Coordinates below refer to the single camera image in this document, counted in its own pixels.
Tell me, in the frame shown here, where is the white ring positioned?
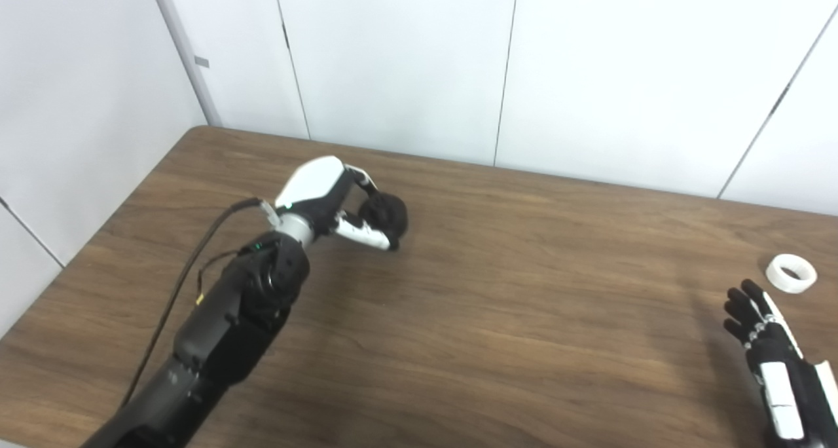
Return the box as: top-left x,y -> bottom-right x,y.
766,253 -> 818,294

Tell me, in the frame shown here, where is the grey wall corner trim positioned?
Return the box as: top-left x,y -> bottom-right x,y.
147,0 -> 223,128

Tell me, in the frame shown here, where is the round black part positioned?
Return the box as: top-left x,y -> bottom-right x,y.
359,195 -> 409,251

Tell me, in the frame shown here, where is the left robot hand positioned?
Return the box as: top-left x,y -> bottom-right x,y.
274,156 -> 400,252

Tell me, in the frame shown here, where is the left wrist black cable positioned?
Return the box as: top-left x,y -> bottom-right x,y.
121,198 -> 280,409

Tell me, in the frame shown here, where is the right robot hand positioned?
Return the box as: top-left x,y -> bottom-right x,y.
723,279 -> 838,448

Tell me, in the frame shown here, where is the thin wire on left arm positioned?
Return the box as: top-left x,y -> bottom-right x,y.
195,250 -> 244,306

